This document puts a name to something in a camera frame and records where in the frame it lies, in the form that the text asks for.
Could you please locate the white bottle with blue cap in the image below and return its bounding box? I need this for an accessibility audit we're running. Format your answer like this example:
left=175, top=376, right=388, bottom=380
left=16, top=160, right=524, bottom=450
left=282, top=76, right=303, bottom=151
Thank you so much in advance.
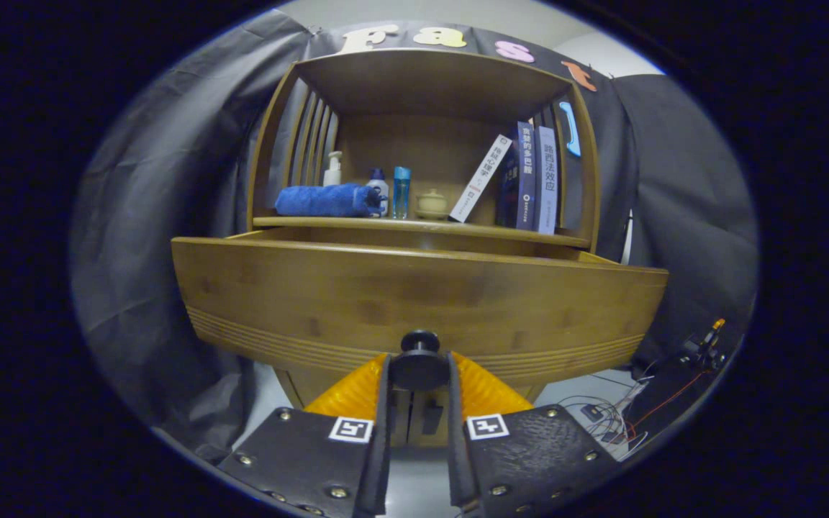
left=366, top=168, right=390, bottom=217

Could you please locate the wooden countertop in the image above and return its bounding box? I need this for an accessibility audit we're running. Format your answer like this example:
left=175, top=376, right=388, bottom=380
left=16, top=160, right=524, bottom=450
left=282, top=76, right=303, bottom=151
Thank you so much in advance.
left=253, top=212, right=592, bottom=249

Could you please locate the black equipment with orange tip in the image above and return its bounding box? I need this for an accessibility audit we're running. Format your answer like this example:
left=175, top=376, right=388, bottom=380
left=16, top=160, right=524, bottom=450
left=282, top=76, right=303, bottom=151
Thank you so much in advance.
left=638, top=319, right=733, bottom=432

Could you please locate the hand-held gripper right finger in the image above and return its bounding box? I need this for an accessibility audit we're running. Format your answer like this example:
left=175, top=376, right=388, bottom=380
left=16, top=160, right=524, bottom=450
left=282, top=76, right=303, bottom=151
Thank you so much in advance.
left=447, top=351, right=620, bottom=518

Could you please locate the dark blue book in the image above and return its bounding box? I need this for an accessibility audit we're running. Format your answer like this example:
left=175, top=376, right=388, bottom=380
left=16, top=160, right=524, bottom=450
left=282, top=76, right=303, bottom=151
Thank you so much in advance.
left=495, top=121, right=538, bottom=231

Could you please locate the lavender book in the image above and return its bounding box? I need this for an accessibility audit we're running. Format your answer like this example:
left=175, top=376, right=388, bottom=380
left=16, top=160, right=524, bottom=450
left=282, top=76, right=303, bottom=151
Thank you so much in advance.
left=534, top=126, right=559, bottom=235

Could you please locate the blue folded towel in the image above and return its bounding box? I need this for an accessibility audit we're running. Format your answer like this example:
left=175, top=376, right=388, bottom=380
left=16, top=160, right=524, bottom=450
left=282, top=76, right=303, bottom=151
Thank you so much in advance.
left=274, top=183, right=383, bottom=218

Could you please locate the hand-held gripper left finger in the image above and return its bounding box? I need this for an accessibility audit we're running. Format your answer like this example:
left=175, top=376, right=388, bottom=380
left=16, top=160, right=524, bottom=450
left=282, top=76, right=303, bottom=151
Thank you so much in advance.
left=217, top=353, right=392, bottom=518

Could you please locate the wooden drawer with black knob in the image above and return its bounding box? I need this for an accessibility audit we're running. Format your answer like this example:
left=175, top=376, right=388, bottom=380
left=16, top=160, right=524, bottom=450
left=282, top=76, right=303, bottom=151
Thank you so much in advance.
left=171, top=227, right=669, bottom=393

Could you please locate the beige lidded teacup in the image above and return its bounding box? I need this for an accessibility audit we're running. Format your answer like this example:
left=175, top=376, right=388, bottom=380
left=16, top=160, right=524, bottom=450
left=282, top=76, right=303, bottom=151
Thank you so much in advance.
left=414, top=188, right=450, bottom=221

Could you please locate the wooden cabinet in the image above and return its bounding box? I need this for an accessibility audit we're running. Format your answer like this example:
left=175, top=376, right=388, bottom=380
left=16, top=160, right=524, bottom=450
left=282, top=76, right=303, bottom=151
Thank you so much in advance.
left=245, top=47, right=602, bottom=447

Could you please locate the tangle of thin cables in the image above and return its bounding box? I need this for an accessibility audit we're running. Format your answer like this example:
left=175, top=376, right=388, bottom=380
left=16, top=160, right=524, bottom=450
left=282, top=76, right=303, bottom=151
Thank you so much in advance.
left=557, top=371, right=674, bottom=461

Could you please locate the clear blue bottle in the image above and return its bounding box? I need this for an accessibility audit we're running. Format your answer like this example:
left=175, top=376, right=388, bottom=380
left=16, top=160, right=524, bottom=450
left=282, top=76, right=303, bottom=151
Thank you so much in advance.
left=392, top=166, right=412, bottom=220

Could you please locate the white book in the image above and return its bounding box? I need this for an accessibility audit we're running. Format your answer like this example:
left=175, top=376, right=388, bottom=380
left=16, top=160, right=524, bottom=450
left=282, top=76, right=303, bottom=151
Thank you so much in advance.
left=449, top=134, right=513, bottom=224

